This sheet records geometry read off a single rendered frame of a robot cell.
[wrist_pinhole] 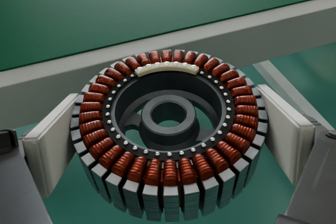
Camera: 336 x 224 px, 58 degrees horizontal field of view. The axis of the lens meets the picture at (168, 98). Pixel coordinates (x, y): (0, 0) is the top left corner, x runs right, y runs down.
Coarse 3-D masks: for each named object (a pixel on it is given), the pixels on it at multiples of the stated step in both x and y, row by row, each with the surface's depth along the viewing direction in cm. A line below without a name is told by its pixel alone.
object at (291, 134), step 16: (272, 96) 17; (272, 112) 16; (288, 112) 14; (272, 128) 16; (288, 128) 14; (304, 128) 13; (272, 144) 16; (288, 144) 14; (304, 144) 13; (288, 160) 14; (304, 160) 13; (288, 176) 14
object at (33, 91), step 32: (320, 0) 32; (192, 32) 28; (224, 32) 28; (256, 32) 29; (288, 32) 31; (320, 32) 33; (32, 64) 26; (64, 64) 26; (96, 64) 26; (0, 96) 25; (32, 96) 26; (64, 96) 27; (0, 128) 27
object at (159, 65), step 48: (96, 96) 18; (144, 96) 21; (192, 96) 20; (240, 96) 17; (96, 144) 15; (144, 144) 19; (192, 144) 18; (240, 144) 15; (144, 192) 14; (192, 192) 14; (240, 192) 16
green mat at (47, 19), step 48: (0, 0) 34; (48, 0) 33; (96, 0) 33; (144, 0) 33; (192, 0) 32; (240, 0) 32; (288, 0) 31; (0, 48) 27; (48, 48) 27; (96, 48) 27
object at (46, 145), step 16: (64, 112) 16; (48, 128) 14; (64, 128) 16; (32, 144) 13; (48, 144) 14; (64, 144) 16; (32, 160) 13; (48, 160) 14; (64, 160) 16; (32, 176) 13; (48, 176) 14; (48, 192) 14
